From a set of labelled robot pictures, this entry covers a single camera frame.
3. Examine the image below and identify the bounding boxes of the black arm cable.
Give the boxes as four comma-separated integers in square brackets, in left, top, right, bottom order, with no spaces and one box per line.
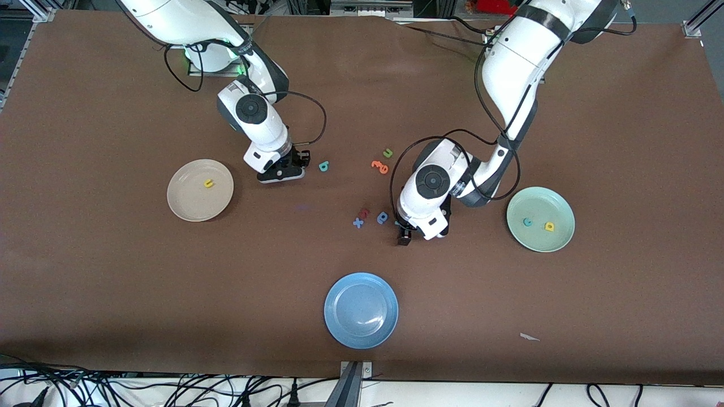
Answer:
[113,0,329,150]
[389,0,637,227]

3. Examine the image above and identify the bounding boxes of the pale green plate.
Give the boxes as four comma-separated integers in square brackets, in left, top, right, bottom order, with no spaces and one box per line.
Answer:
[506,187,576,253]

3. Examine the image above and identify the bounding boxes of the aluminium profile bracket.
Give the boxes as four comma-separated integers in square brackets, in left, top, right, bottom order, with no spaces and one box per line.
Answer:
[325,361,374,407]

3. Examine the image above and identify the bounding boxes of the beige brown plate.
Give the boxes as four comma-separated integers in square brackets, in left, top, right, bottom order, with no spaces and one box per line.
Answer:
[167,159,235,222]

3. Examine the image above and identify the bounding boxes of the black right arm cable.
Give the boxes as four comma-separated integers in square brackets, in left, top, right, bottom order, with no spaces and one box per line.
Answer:
[113,0,329,150]

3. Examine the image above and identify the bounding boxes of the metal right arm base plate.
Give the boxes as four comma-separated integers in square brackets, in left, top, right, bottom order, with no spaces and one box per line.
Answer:
[188,48,250,77]

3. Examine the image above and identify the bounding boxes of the blue plate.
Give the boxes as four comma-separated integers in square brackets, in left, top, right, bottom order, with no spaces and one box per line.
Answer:
[324,272,399,349]

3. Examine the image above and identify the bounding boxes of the red box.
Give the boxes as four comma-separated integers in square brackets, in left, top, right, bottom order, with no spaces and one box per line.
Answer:
[477,0,518,15]

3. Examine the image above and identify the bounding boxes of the grey metal rail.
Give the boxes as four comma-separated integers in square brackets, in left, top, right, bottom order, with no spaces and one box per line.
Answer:
[330,0,415,18]

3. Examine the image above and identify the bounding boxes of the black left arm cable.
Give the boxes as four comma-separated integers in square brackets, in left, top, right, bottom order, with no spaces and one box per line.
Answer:
[389,0,637,227]

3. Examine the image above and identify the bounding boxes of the brown table cover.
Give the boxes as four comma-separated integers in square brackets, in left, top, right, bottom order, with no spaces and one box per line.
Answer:
[0,10,724,386]

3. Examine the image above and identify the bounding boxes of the black cable across table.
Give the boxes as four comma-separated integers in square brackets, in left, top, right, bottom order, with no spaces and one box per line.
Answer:
[390,16,493,49]

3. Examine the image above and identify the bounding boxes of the aluminium frame rail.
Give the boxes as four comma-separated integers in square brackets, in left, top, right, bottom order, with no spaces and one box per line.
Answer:
[682,0,724,37]
[0,0,57,114]

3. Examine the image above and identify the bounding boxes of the tangled black cables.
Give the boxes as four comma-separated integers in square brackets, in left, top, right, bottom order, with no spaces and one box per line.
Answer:
[0,353,340,407]

